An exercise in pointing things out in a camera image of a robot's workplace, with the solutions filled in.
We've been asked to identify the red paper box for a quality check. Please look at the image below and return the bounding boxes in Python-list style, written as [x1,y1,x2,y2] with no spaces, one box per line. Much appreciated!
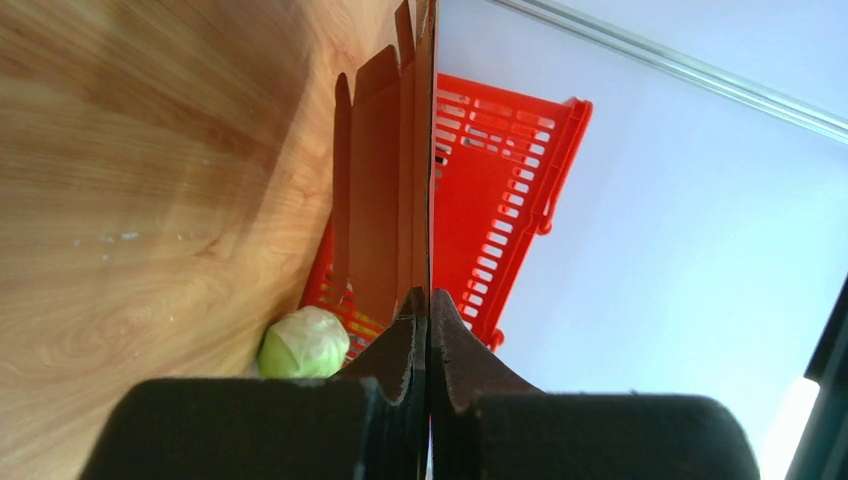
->
[329,1,439,327]

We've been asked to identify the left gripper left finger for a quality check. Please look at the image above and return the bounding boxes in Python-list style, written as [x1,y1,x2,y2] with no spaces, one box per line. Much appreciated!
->
[81,287,428,479]

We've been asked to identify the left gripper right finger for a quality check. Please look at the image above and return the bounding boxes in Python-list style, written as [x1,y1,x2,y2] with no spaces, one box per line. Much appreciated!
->
[429,290,760,479]

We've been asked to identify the red plastic shopping basket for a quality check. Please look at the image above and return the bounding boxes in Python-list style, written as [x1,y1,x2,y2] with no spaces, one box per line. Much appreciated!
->
[299,72,594,364]

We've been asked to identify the green cabbage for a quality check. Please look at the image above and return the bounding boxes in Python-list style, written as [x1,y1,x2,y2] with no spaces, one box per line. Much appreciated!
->
[257,306,350,379]

